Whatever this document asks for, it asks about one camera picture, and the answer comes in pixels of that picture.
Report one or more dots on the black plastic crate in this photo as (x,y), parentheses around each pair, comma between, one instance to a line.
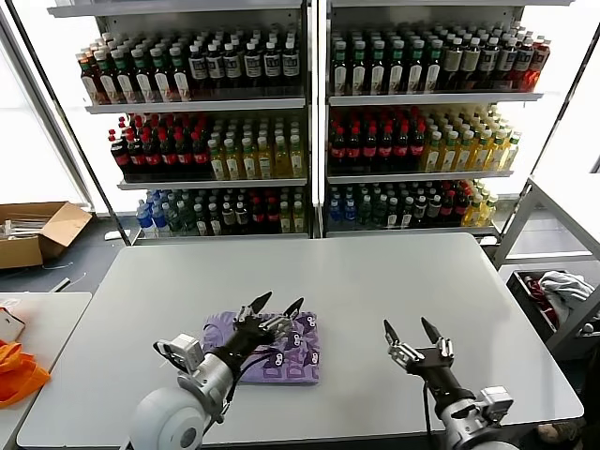
(527,304)

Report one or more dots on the brown cardboard box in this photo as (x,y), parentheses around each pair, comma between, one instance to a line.
(56,229)

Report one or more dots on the yellow juice bottle green band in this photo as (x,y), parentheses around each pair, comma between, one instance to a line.
(298,218)
(265,162)
(474,211)
(494,157)
(489,208)
(296,160)
(218,164)
(281,161)
(479,157)
(432,157)
(464,157)
(508,157)
(249,163)
(285,219)
(448,157)
(233,164)

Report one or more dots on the red drink bottle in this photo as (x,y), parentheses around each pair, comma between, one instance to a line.
(539,58)

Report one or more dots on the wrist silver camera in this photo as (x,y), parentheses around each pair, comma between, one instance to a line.
(185,349)
(496,398)

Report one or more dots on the clear plastic bag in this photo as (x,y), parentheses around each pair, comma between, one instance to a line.
(7,304)

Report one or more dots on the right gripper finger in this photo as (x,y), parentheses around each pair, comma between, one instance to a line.
(400,354)
(444,348)

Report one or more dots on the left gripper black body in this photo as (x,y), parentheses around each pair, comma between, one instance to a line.
(244,342)

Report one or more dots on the dark bottle beige label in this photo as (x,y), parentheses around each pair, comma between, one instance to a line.
(454,63)
(471,61)

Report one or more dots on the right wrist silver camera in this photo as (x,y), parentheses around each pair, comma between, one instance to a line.
(496,398)

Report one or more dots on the brown patterned shoe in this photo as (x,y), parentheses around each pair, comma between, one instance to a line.
(560,430)

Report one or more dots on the cola bottle red cap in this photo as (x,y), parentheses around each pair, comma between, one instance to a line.
(153,158)
(257,215)
(401,149)
(337,151)
(168,158)
(200,157)
(370,150)
(137,158)
(417,149)
(385,150)
(122,159)
(354,151)
(184,157)
(272,215)

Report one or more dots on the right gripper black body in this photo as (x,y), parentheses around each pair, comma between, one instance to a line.
(433,365)

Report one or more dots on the purple t-shirt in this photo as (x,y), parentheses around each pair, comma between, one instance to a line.
(307,370)

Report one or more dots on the red garment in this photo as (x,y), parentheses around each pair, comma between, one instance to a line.
(544,304)

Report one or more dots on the dark tea bottle green band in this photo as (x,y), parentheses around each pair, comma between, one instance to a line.
(377,70)
(340,70)
(396,70)
(415,70)
(358,70)
(433,70)

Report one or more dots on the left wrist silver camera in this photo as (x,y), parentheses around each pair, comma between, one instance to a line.
(185,349)

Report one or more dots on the grey white garment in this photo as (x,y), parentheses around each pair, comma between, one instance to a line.
(565,286)

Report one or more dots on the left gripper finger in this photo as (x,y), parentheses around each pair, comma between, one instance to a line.
(281,323)
(250,311)

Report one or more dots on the orange cloth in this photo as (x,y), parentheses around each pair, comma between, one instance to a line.
(19,370)

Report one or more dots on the blue label water bottle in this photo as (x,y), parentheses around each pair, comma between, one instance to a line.
(349,211)
(143,218)
(159,220)
(334,211)

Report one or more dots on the white strip on floor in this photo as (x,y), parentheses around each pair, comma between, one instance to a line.
(62,283)

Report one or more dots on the grey diagonal window post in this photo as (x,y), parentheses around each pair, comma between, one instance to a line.
(48,117)
(75,140)
(546,140)

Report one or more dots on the dark drink bottle square label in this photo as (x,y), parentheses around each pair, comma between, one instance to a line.
(199,68)
(488,58)
(521,58)
(233,66)
(215,67)
(290,64)
(505,58)
(272,64)
(252,65)

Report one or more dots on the green tea bottle white cap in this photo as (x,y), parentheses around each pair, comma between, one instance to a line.
(379,212)
(174,220)
(364,212)
(188,220)

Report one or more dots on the dark drink bottle white cap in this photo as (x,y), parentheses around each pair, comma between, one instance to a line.
(228,218)
(407,211)
(201,222)
(241,216)
(393,212)
(214,222)
(434,208)
(420,208)

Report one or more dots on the white box orange trim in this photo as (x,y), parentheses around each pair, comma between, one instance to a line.
(9,324)

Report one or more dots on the small white floor object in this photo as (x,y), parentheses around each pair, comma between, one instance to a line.
(112,235)

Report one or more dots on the clear packets in carton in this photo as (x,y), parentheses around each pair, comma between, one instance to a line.
(19,229)

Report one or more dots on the grey metal cart frame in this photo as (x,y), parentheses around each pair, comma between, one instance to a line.
(569,330)

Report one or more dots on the grey metal shelf rack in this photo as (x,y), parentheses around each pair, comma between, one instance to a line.
(422,99)
(197,105)

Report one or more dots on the dark bottle red cap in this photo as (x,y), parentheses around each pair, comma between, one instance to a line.
(461,206)
(448,206)

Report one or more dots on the white round knob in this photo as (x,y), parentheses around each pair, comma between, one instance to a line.
(586,328)

